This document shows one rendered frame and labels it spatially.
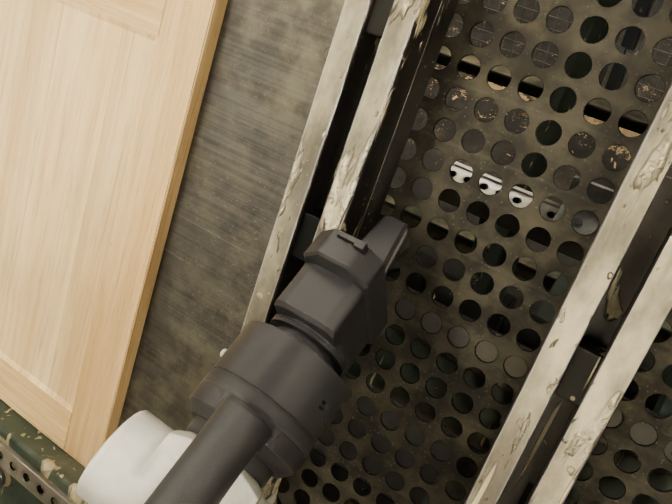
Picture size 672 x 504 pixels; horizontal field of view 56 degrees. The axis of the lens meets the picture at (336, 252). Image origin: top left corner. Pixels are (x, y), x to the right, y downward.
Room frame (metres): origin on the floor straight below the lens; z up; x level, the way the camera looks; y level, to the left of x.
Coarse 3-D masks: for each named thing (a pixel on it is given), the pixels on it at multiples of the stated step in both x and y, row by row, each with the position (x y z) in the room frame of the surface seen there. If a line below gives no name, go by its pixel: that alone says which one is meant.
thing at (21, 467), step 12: (0, 444) 0.33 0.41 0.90; (0, 456) 0.33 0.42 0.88; (12, 456) 0.32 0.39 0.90; (12, 468) 0.31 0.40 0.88; (24, 468) 0.31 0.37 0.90; (24, 480) 0.30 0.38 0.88; (36, 480) 0.29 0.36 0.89; (48, 480) 0.29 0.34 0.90; (36, 492) 0.28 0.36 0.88; (48, 492) 0.28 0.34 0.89; (60, 492) 0.28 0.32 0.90
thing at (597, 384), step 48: (624, 192) 0.29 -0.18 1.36; (624, 240) 0.27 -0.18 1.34; (576, 288) 0.26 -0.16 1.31; (624, 288) 0.27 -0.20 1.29; (576, 336) 0.24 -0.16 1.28; (624, 336) 0.23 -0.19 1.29; (528, 384) 0.22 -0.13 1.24; (576, 384) 0.22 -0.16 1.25; (624, 384) 0.21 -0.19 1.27; (528, 432) 0.20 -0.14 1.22; (576, 432) 0.19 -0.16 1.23; (480, 480) 0.18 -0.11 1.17; (528, 480) 0.19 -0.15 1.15
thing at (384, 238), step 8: (384, 216) 0.36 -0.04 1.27; (376, 224) 0.35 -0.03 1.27; (384, 224) 0.35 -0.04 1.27; (392, 224) 0.35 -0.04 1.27; (400, 224) 0.35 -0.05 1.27; (376, 232) 0.34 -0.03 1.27; (384, 232) 0.34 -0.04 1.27; (392, 232) 0.34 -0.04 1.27; (400, 232) 0.34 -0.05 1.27; (368, 240) 0.33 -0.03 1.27; (376, 240) 0.33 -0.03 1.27; (384, 240) 0.33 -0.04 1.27; (392, 240) 0.33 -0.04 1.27; (400, 240) 0.34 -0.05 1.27; (376, 248) 0.33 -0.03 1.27; (384, 248) 0.33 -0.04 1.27; (392, 248) 0.33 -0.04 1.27; (384, 256) 0.32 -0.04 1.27; (392, 256) 0.32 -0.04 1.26
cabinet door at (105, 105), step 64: (0, 0) 0.69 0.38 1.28; (64, 0) 0.64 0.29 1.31; (128, 0) 0.60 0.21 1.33; (192, 0) 0.57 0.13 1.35; (0, 64) 0.65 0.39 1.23; (64, 64) 0.61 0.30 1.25; (128, 64) 0.57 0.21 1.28; (192, 64) 0.53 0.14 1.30; (0, 128) 0.61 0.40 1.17; (64, 128) 0.57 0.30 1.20; (128, 128) 0.53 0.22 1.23; (192, 128) 0.51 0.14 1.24; (0, 192) 0.56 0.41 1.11; (64, 192) 0.52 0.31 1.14; (128, 192) 0.49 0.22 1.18; (0, 256) 0.52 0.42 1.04; (64, 256) 0.48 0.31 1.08; (128, 256) 0.44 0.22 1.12; (0, 320) 0.47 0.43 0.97; (64, 320) 0.43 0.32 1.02; (128, 320) 0.40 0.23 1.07; (0, 384) 0.41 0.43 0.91; (64, 384) 0.38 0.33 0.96; (128, 384) 0.37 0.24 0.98; (64, 448) 0.33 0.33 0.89
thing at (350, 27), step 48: (384, 0) 0.44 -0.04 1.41; (432, 0) 0.43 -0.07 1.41; (336, 48) 0.43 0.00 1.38; (384, 48) 0.41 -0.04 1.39; (432, 48) 0.44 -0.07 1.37; (336, 96) 0.41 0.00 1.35; (384, 96) 0.39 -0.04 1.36; (336, 144) 0.40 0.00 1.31; (384, 144) 0.39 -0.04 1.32; (288, 192) 0.37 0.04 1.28; (336, 192) 0.36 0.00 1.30; (384, 192) 0.39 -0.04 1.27; (288, 240) 0.35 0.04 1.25
